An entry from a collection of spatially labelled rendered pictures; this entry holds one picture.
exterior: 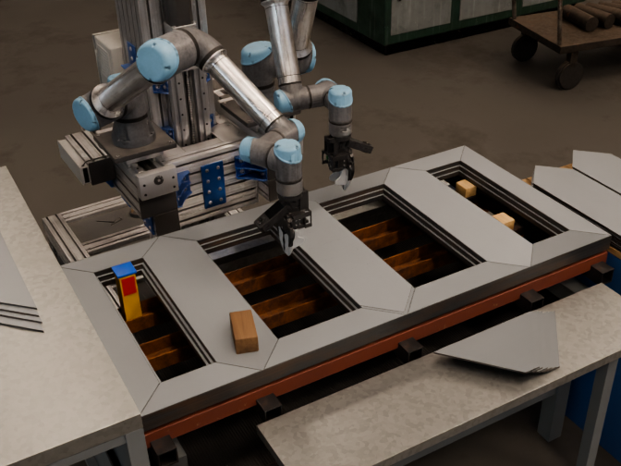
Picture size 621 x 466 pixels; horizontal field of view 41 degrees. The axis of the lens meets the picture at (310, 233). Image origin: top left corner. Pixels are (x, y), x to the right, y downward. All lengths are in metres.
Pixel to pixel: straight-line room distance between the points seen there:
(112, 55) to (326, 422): 1.70
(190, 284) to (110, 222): 1.69
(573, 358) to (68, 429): 1.36
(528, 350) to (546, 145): 3.01
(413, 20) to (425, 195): 3.76
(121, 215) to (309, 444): 2.28
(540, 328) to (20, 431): 1.42
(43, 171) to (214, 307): 2.93
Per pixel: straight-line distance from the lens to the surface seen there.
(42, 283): 2.27
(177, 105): 3.06
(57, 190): 4.94
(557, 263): 2.66
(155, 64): 2.45
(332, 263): 2.53
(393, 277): 2.48
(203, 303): 2.40
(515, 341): 2.41
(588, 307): 2.65
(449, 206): 2.84
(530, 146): 5.25
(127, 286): 2.56
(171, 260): 2.60
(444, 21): 6.72
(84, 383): 1.93
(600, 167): 3.22
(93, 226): 4.13
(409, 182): 2.97
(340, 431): 2.17
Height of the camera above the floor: 2.31
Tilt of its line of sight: 33 degrees down
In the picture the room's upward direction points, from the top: 2 degrees counter-clockwise
